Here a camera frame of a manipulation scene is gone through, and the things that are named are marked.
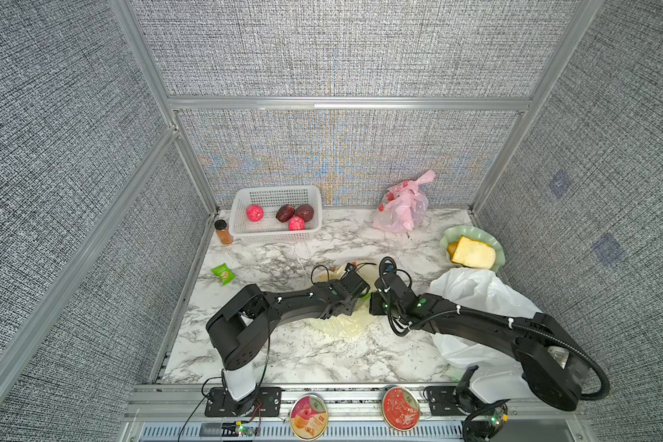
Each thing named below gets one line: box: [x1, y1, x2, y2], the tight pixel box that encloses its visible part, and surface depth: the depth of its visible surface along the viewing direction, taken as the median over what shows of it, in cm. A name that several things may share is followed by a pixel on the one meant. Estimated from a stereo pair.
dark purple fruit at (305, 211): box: [294, 203, 315, 223], surface depth 112 cm
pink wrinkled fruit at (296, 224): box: [288, 215, 305, 232], surface depth 108 cm
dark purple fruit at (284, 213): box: [275, 204, 296, 223], surface depth 115 cm
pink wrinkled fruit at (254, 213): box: [245, 204, 265, 222], surface depth 113 cm
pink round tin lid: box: [290, 394, 328, 440], surface depth 70 cm
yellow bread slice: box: [451, 235, 496, 269], surface depth 96 cm
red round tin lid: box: [381, 386, 421, 432], surface depth 71 cm
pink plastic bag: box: [372, 170, 436, 233], surface depth 107 cm
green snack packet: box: [210, 262, 236, 286], surface depth 99 cm
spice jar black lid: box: [213, 219, 233, 245], surface depth 104 cm
